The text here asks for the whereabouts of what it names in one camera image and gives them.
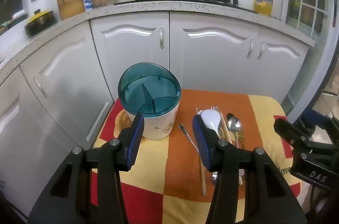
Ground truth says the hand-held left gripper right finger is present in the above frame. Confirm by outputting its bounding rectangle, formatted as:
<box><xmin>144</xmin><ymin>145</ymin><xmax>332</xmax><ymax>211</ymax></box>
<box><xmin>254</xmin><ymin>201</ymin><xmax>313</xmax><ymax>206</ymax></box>
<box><xmin>192</xmin><ymin>115</ymin><xmax>308</xmax><ymax>224</ymax></box>

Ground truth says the black casserole with yellow lid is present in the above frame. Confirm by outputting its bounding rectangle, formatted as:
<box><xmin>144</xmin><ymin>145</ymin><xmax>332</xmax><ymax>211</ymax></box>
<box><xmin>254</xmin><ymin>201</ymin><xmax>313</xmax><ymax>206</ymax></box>
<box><xmin>24</xmin><ymin>9</ymin><xmax>57</xmax><ymax>36</ymax></box>

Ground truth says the orange checked cloth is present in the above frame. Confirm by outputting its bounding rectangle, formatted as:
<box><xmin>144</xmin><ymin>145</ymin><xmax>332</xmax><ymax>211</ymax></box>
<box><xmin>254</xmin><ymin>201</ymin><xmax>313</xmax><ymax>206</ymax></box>
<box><xmin>91</xmin><ymin>89</ymin><xmax>302</xmax><ymax>224</ymax></box>

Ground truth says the white cabinet door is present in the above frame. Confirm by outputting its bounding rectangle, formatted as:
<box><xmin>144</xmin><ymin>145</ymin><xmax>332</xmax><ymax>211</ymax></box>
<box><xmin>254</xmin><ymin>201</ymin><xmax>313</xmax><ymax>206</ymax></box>
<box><xmin>89</xmin><ymin>12</ymin><xmax>170</xmax><ymax>108</ymax></box>
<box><xmin>19</xmin><ymin>21</ymin><xmax>115</xmax><ymax>146</ymax></box>
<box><xmin>254</xmin><ymin>34</ymin><xmax>309</xmax><ymax>114</ymax></box>
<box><xmin>169</xmin><ymin>12</ymin><xmax>261</xmax><ymax>96</ymax></box>
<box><xmin>0</xmin><ymin>66</ymin><xmax>47</xmax><ymax>216</ymax></box>

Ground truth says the green tray with white soap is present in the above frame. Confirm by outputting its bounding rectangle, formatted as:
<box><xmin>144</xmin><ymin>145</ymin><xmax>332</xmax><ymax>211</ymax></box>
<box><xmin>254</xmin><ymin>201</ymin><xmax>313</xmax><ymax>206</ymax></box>
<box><xmin>0</xmin><ymin>12</ymin><xmax>28</xmax><ymax>34</ymax></box>

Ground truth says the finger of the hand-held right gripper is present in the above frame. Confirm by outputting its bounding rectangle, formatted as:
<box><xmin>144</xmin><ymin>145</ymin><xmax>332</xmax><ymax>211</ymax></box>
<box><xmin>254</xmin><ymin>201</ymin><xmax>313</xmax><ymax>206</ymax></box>
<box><xmin>300</xmin><ymin>109</ymin><xmax>335</xmax><ymax>132</ymax></box>
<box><xmin>274</xmin><ymin>118</ymin><xmax>313</xmax><ymax>151</ymax></box>

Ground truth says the black gas stove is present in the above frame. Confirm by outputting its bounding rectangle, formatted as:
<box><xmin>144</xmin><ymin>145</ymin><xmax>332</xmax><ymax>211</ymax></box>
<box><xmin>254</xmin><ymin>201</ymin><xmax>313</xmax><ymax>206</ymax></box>
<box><xmin>114</xmin><ymin>0</ymin><xmax>258</xmax><ymax>14</ymax></box>

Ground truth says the teal-rimmed white utensil holder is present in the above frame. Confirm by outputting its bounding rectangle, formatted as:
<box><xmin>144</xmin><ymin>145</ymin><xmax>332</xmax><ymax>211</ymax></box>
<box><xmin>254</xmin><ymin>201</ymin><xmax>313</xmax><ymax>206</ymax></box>
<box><xmin>118</xmin><ymin>62</ymin><xmax>182</xmax><ymax>140</ymax></box>

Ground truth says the large steel spoon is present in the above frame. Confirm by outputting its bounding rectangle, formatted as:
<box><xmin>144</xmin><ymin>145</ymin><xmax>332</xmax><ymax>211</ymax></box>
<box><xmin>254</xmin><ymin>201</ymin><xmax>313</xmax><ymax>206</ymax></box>
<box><xmin>227</xmin><ymin>117</ymin><xmax>242</xmax><ymax>149</ymax></box>

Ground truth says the white plastic rice spoon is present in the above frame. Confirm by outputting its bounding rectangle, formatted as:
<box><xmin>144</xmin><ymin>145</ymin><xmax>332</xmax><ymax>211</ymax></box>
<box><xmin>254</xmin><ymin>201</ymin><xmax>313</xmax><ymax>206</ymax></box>
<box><xmin>200</xmin><ymin>109</ymin><xmax>228</xmax><ymax>140</ymax></box>

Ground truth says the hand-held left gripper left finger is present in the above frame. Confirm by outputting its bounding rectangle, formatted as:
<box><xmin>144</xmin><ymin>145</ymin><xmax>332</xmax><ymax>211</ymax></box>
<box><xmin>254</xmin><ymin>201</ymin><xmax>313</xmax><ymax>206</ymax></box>
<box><xmin>28</xmin><ymin>114</ymin><xmax>145</xmax><ymax>224</ymax></box>

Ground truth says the slim steel spoon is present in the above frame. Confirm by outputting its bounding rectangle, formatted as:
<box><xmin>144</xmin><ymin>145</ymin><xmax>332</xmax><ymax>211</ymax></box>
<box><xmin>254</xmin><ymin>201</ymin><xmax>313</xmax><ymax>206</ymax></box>
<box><xmin>178</xmin><ymin>124</ymin><xmax>200</xmax><ymax>153</ymax></box>

